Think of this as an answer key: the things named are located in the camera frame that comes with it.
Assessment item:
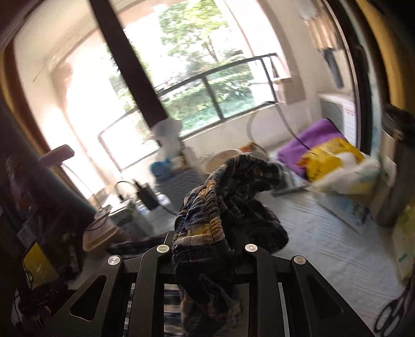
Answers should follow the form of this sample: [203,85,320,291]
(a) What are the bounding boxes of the gooseneck desk lamp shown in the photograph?
[38,145,98,208]

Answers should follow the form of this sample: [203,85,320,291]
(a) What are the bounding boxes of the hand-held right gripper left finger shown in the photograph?
[44,231,177,337]

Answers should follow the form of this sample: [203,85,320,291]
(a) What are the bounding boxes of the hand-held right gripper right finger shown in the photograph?
[232,244,373,337]

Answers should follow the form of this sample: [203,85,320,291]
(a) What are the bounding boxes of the yellow plastic bag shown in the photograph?
[298,138,365,182]

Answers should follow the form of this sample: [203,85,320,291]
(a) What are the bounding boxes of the blue bag in basket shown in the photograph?
[150,158,174,184]

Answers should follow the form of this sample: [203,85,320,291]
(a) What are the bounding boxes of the balcony railing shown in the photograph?
[97,52,281,171]

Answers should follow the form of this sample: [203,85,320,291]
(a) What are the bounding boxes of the purple cloth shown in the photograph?
[278,118,346,177]

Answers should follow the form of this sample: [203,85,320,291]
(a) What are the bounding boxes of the dark window frame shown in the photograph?
[88,0,171,128]

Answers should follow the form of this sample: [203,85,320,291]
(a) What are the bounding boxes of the hanging clothes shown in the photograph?
[303,13,346,89]

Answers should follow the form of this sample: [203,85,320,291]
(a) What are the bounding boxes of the black power cable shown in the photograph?
[246,100,313,151]

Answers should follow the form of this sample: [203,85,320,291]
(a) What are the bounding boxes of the white plastic bag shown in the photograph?
[310,152,391,229]

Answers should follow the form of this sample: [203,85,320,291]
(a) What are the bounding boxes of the black scissors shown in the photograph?
[373,285,413,335]

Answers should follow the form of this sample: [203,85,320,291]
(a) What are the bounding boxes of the black charger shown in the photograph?
[134,182,160,210]

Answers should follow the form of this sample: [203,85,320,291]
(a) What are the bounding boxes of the white outdoor air conditioner unit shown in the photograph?
[317,93,359,148]

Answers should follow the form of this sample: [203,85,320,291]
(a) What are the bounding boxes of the yellow curtain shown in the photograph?
[355,0,415,109]

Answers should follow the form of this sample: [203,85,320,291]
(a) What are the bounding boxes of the beige cardboard box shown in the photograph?
[275,77,307,105]

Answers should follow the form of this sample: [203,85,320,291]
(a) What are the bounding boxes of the steel thermos tumbler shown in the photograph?
[370,104,415,228]

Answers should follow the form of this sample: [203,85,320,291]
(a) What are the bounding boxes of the plaid pants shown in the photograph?
[128,154,290,337]

